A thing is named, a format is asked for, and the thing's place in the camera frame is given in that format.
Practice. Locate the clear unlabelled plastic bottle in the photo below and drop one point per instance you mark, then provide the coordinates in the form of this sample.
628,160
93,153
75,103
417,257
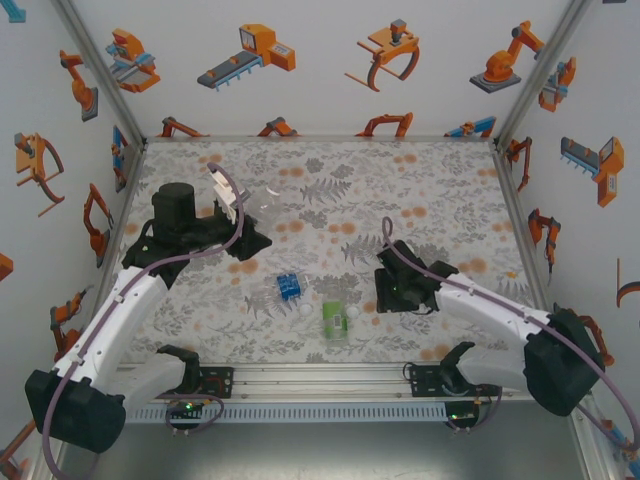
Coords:
267,207

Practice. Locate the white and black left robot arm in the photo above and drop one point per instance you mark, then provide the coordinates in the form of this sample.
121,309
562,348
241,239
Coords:
130,312

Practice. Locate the Pocari Sweat bottle cap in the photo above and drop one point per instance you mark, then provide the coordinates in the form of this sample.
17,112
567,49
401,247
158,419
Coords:
353,313

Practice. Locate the floral patterned tablecloth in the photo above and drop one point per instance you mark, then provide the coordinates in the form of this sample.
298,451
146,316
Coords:
300,165

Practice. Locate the aluminium mounting rail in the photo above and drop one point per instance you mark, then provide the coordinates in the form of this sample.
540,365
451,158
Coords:
320,382

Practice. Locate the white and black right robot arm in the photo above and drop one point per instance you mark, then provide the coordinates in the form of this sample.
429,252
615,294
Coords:
500,316

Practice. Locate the blue label plastic bottle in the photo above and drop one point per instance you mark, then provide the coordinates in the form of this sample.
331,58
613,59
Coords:
288,286

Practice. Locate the aluminium frame post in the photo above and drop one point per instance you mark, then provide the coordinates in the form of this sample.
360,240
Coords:
545,65
100,70

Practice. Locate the aluminium frame bar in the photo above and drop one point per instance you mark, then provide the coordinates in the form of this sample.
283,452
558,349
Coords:
131,190
515,210
320,138

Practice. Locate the controller board green light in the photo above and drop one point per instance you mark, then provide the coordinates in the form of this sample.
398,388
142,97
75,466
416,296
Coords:
186,407
462,415

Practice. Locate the green label plastic bottle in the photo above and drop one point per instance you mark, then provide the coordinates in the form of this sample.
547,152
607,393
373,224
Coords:
334,312

